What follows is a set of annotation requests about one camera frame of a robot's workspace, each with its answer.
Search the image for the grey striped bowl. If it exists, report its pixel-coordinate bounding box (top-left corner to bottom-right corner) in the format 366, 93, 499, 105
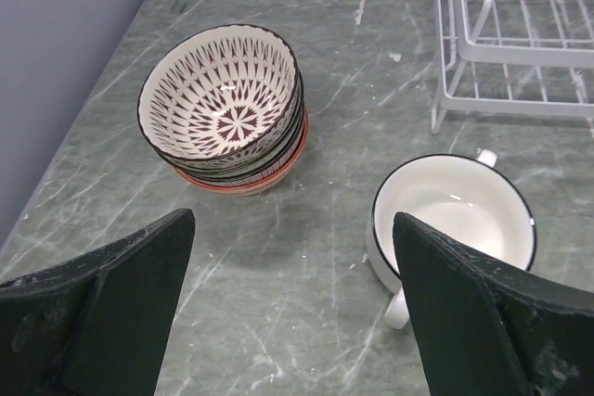
174, 105, 307, 187

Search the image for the white wire dish rack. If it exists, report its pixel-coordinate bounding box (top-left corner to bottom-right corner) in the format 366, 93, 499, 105
431, 0, 593, 133

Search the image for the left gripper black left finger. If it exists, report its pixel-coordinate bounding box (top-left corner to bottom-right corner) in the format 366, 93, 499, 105
1, 209, 195, 395

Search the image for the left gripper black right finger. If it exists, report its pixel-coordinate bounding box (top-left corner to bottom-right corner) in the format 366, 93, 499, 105
393, 212, 593, 395

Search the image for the brown patterned bowl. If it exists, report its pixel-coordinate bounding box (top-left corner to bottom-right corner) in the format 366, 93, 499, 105
136, 24, 300, 170

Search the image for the cream two-handled soup bowl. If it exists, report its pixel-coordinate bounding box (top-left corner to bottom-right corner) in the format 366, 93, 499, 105
365, 149, 537, 329

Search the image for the white bowl red pattern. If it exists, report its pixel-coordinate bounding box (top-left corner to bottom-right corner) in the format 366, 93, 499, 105
174, 112, 310, 196

